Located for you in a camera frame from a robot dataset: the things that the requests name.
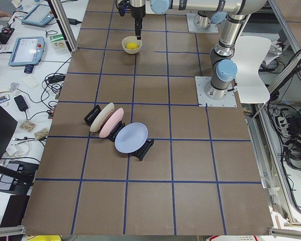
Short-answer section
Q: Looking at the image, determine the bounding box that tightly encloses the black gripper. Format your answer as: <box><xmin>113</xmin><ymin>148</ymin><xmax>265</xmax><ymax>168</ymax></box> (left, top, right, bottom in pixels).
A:
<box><xmin>129</xmin><ymin>0</ymin><xmax>145</xmax><ymax>40</ymax></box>

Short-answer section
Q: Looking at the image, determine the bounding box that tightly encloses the beige ceramic bowl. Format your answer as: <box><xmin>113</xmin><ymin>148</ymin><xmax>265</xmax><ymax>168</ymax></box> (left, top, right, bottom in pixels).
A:
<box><xmin>121</xmin><ymin>36</ymin><xmax>142</xmax><ymax>55</ymax></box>

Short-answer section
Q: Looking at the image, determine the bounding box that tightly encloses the yellow lemon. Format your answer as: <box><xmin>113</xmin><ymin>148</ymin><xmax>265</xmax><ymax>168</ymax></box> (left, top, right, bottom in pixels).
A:
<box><xmin>126</xmin><ymin>42</ymin><xmax>139</xmax><ymax>50</ymax></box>

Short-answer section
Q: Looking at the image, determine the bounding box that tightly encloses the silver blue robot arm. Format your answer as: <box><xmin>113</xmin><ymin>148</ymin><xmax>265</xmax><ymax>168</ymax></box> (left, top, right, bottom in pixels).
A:
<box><xmin>149</xmin><ymin>0</ymin><xmax>266</xmax><ymax>100</ymax></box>

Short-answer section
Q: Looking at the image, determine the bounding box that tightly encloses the white green box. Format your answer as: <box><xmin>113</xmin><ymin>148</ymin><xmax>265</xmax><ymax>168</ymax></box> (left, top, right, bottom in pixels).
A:
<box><xmin>49</xmin><ymin>34</ymin><xmax>67</xmax><ymax>49</ymax></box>

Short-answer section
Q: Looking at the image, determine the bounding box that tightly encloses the far teach pendant tablet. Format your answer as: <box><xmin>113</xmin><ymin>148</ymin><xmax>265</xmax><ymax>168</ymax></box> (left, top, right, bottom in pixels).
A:
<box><xmin>21</xmin><ymin>4</ymin><xmax>54</xmax><ymax>27</ymax></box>

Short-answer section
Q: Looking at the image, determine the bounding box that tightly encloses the teach pendant tablet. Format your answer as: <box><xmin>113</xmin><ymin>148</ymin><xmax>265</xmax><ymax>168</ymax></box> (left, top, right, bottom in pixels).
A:
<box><xmin>9</xmin><ymin>37</ymin><xmax>45</xmax><ymax>67</ymax></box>
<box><xmin>21</xmin><ymin>4</ymin><xmax>54</xmax><ymax>27</ymax></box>

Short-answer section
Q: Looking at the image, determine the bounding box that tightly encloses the cream plate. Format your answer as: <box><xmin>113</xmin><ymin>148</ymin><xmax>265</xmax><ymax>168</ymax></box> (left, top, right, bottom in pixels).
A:
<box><xmin>90</xmin><ymin>102</ymin><xmax>115</xmax><ymax>132</ymax></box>

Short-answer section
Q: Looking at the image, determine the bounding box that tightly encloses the black power adapter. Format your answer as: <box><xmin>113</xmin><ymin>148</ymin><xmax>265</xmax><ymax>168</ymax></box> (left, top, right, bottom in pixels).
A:
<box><xmin>47</xmin><ymin>74</ymin><xmax>65</xmax><ymax>84</ymax></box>

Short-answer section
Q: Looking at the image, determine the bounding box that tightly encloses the pink plate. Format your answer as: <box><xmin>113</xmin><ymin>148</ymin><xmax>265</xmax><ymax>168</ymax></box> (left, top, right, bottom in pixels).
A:
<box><xmin>99</xmin><ymin>107</ymin><xmax>124</xmax><ymax>138</ymax></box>

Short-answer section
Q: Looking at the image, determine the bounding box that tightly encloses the white chair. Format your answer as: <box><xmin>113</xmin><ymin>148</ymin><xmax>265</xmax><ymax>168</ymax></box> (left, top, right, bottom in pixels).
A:
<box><xmin>232</xmin><ymin>36</ymin><xmax>271</xmax><ymax>104</ymax></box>

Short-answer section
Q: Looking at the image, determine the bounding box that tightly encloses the near teach pendant tablet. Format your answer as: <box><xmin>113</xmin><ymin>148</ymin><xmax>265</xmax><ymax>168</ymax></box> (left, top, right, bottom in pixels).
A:
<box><xmin>9</xmin><ymin>37</ymin><xmax>45</xmax><ymax>67</ymax></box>

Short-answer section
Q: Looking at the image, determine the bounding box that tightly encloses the dark blue round tin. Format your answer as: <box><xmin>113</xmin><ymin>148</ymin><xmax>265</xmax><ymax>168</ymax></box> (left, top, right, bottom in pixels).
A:
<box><xmin>24</xmin><ymin>65</ymin><xmax>34</xmax><ymax>74</ymax></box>

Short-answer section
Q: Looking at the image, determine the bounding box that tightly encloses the lavender blue plate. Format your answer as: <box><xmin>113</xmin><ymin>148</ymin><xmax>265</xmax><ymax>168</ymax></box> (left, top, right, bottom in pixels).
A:
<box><xmin>115</xmin><ymin>123</ymin><xmax>148</xmax><ymax>154</ymax></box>

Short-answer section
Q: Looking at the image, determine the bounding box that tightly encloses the black plate rack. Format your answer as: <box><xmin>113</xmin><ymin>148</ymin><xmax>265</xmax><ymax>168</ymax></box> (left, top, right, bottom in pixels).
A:
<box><xmin>84</xmin><ymin>105</ymin><xmax>154</xmax><ymax>160</ymax></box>

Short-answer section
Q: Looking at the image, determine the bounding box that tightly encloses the black smartphone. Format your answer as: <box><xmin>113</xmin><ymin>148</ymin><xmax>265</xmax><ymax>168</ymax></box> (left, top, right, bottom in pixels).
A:
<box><xmin>14</xmin><ymin>95</ymin><xmax>29</xmax><ymax>111</ymax></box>

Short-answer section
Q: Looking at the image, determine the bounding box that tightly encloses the bag of nuts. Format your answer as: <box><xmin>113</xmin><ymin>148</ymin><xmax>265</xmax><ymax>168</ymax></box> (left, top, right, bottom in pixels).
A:
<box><xmin>20</xmin><ymin>120</ymin><xmax>37</xmax><ymax>133</ymax></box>
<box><xmin>34</xmin><ymin>128</ymin><xmax>49</xmax><ymax>141</ymax></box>

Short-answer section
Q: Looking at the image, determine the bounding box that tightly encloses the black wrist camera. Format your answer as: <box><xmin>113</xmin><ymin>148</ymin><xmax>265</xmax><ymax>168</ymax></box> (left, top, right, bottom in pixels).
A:
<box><xmin>115</xmin><ymin>0</ymin><xmax>130</xmax><ymax>17</ymax></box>

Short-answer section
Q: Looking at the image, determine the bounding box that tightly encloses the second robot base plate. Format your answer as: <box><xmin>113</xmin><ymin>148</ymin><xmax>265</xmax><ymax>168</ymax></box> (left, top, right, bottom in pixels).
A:
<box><xmin>186</xmin><ymin>14</ymin><xmax>218</xmax><ymax>34</ymax></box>

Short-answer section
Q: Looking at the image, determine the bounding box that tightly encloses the aluminium frame post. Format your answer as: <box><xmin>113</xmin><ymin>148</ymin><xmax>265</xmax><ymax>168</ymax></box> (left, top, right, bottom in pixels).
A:
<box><xmin>47</xmin><ymin>0</ymin><xmax>78</xmax><ymax>53</ymax></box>

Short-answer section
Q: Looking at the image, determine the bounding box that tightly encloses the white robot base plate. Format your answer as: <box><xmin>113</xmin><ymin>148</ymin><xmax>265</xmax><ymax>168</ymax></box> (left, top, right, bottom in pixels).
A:
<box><xmin>195</xmin><ymin>76</ymin><xmax>237</xmax><ymax>107</ymax></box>

